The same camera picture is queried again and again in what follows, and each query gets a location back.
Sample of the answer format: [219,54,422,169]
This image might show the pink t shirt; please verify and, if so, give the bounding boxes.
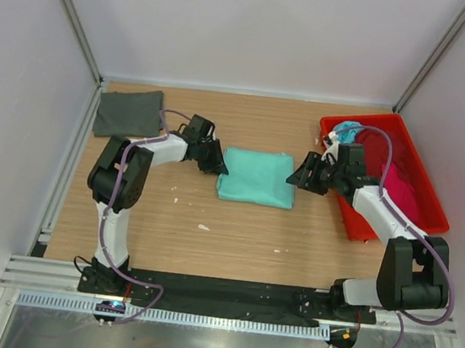
[383,163,420,222]

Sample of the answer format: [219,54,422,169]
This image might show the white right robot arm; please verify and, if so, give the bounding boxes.
[287,131,456,326]

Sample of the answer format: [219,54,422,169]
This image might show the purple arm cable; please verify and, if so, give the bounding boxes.
[299,120,465,348]
[89,102,187,329]

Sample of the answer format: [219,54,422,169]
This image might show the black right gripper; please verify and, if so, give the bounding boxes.
[285,148,348,199]

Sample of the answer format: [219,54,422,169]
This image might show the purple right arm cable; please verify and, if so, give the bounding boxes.
[299,120,465,348]

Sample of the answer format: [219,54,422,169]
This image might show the turquoise t shirt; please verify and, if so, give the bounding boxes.
[216,147,294,210]

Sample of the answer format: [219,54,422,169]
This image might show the dark red t shirt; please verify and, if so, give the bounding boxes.
[355,129,405,178]

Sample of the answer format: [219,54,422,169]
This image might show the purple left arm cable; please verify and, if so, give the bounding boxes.
[89,102,187,329]

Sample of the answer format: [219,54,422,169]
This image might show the folded grey t shirt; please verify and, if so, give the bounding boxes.
[92,90,164,137]

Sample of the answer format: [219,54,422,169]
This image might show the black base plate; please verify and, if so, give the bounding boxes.
[77,265,376,327]

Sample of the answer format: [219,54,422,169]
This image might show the white paper scrap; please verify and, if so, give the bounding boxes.
[197,224,210,232]

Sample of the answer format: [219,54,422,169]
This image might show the light blue t shirt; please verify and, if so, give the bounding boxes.
[332,120,364,144]

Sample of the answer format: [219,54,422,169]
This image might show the red plastic bin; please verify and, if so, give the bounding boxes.
[319,114,450,235]

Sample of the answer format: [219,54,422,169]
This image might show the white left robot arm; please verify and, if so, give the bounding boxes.
[83,115,228,295]

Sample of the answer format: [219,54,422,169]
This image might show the slotted cable duct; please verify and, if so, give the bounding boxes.
[16,290,330,341]

